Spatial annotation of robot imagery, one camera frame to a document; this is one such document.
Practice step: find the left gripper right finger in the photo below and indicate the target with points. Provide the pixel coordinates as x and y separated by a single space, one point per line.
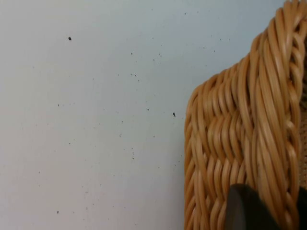
303 210

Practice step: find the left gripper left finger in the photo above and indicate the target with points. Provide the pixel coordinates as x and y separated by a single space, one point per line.
249 210

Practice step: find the pale brown wicker basket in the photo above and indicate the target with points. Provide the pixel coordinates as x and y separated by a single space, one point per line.
239 134

